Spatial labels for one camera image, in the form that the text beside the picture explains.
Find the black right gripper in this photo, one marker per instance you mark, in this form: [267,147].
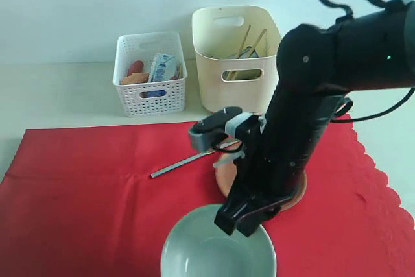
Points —
[276,157]

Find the pale blue ceramic bowl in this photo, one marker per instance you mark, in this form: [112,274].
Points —
[197,247]

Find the brown wooden plate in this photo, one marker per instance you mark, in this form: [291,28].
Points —
[226,171]

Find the silver table knife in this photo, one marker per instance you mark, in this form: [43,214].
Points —
[191,159]

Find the blue white milk carton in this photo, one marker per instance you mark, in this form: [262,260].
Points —
[163,68]

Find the orange fried chicken piece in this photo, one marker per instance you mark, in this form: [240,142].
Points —
[135,78]

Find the red sausage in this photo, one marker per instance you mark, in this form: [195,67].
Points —
[136,67]

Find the stainless steel cup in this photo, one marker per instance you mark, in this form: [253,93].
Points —
[245,53]

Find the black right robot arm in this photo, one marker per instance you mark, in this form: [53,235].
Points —
[317,68]

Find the red scalloped table cloth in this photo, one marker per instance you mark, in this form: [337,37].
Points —
[81,202]

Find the cream plastic bin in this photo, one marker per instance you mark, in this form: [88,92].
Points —
[217,33]

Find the white woven plastic basket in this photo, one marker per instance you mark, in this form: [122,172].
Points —
[151,98]

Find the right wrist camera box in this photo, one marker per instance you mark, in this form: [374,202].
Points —
[214,127]

